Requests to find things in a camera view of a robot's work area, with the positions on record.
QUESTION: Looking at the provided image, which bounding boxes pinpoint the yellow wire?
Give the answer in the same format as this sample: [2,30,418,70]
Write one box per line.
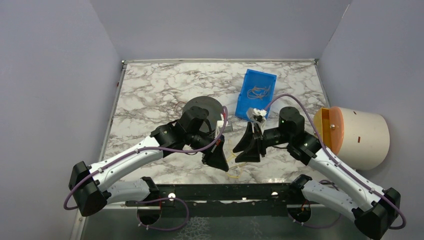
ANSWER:
[225,149,253,180]

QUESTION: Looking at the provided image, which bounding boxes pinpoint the grey perforated cable spool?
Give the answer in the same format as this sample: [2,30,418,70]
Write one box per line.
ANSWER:
[182,96,224,128]

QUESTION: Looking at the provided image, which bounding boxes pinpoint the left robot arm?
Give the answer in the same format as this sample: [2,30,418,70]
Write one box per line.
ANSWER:
[63,106,229,217]

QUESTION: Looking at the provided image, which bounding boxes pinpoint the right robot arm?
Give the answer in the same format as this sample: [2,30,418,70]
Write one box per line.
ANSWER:
[233,106,401,240]

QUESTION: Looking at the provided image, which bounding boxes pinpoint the blue plastic bin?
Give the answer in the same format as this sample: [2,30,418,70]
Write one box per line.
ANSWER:
[234,69,277,120]

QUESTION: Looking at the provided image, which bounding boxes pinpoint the yellow and cream cylinder fixture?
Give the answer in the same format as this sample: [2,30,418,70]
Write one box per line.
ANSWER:
[313,106,390,171]

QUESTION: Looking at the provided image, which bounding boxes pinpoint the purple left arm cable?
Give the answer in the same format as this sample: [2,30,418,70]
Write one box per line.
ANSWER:
[62,105,229,232]

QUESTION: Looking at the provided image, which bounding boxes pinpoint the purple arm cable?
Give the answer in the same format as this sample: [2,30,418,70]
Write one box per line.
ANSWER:
[62,105,229,232]
[264,93,407,231]

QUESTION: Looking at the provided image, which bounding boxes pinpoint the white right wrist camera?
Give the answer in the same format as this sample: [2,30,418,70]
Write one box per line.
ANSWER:
[246,107,268,132]

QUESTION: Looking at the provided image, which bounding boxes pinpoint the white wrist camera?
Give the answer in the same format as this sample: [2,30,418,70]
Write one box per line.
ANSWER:
[214,114,234,138]
[246,107,268,132]

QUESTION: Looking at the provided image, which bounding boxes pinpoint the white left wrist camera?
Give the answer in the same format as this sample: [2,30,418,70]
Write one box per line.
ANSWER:
[214,114,234,138]

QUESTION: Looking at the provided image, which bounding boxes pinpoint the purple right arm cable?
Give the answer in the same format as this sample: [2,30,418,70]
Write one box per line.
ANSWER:
[264,93,407,231]

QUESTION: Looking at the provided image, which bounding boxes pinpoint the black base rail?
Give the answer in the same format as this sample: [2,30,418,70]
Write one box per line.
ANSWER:
[125,183,306,218]

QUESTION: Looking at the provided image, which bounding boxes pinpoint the beige wires in bin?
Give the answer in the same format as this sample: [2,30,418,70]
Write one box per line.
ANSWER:
[246,85,273,101]

